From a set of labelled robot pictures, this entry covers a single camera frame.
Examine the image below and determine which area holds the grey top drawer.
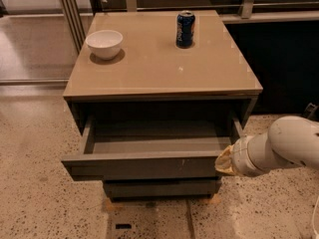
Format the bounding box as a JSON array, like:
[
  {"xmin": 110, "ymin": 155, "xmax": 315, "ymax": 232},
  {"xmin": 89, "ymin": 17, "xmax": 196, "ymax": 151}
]
[{"xmin": 62, "ymin": 116, "xmax": 243, "ymax": 181}]

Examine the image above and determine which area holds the grey drawer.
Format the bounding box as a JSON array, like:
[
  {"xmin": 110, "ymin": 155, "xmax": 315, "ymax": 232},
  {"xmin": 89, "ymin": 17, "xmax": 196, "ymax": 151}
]
[
  {"xmin": 62, "ymin": 116, "xmax": 243, "ymax": 181},
  {"xmin": 103, "ymin": 177, "xmax": 221, "ymax": 199}
]

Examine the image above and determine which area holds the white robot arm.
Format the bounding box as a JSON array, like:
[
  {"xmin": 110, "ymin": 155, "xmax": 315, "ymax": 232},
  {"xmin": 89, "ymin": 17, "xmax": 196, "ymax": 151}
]
[{"xmin": 215, "ymin": 116, "xmax": 319, "ymax": 177}]

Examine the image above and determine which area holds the grey bottom drawer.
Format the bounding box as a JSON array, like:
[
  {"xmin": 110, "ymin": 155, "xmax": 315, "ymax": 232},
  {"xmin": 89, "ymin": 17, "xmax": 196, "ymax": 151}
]
[{"xmin": 103, "ymin": 177, "xmax": 221, "ymax": 199}]

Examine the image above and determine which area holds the grey drawer cabinet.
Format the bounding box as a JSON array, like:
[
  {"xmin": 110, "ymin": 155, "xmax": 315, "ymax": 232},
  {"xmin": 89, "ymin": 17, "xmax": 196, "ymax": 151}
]
[{"xmin": 62, "ymin": 10, "xmax": 264, "ymax": 202}]

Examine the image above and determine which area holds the blue soda can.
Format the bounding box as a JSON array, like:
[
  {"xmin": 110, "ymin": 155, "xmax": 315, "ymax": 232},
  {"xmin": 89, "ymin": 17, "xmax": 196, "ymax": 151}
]
[{"xmin": 175, "ymin": 10, "xmax": 195, "ymax": 48}]

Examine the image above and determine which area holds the white ceramic bowl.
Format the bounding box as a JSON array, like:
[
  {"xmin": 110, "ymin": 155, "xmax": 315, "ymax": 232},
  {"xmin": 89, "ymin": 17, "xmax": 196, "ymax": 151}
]
[{"xmin": 86, "ymin": 30, "xmax": 124, "ymax": 60}]

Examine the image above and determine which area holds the white cable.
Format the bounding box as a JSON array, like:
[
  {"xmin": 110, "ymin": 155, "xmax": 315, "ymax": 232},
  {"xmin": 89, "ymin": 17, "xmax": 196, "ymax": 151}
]
[{"xmin": 310, "ymin": 196, "xmax": 319, "ymax": 239}]

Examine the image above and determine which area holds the metal railing frame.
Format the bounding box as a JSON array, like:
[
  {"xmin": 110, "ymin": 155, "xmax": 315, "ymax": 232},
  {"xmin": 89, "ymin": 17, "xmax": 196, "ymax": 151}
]
[{"xmin": 60, "ymin": 0, "xmax": 319, "ymax": 49}]

